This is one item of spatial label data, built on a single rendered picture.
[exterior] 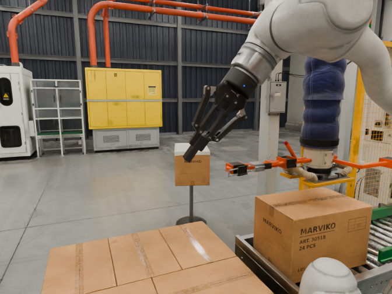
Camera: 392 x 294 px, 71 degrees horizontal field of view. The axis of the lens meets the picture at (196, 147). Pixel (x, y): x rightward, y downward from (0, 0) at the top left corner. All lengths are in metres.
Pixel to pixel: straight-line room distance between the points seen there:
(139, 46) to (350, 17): 11.77
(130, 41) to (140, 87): 3.78
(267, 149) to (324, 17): 2.41
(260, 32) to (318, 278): 0.72
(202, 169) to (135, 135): 5.81
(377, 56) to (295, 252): 1.32
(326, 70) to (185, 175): 1.95
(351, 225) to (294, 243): 0.42
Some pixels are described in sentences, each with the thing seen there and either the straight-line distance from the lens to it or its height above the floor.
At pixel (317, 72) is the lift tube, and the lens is 1.76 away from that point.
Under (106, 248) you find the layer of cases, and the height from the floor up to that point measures 0.54.
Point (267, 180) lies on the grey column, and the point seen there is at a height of 0.78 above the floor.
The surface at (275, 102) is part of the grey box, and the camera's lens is 2.77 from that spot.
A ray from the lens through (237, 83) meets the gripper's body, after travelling 0.62.
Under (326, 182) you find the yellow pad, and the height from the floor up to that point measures 1.12.
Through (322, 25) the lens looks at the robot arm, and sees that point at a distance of 0.49.
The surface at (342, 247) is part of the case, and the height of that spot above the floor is 0.71.
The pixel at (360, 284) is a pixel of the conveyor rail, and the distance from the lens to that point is 1.98.
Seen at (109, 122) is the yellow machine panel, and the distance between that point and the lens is 8.59.
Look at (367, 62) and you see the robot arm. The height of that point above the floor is 1.67.
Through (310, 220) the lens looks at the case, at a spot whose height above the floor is 0.93.
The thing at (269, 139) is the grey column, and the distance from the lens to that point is 2.83.
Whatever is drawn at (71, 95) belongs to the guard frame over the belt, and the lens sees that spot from 8.50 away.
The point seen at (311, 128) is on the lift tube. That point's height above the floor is 1.43.
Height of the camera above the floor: 1.61
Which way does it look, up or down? 10 degrees down
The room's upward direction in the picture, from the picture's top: straight up
